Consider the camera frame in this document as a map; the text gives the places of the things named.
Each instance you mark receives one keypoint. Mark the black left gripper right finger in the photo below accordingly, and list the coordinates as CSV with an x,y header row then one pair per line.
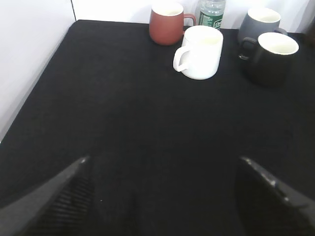
x,y
267,206

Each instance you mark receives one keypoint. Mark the red ceramic mug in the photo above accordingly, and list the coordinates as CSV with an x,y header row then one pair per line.
x,y
166,26

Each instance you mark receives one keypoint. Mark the grey ceramic mug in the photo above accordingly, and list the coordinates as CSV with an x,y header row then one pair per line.
x,y
259,20

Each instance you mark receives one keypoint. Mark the white ceramic mug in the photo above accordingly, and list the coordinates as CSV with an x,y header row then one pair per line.
x,y
199,56

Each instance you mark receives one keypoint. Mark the clear water bottle green label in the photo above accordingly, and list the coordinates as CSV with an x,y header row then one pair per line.
x,y
211,13

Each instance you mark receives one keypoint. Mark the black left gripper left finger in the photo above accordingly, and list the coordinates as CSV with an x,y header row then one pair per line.
x,y
59,207

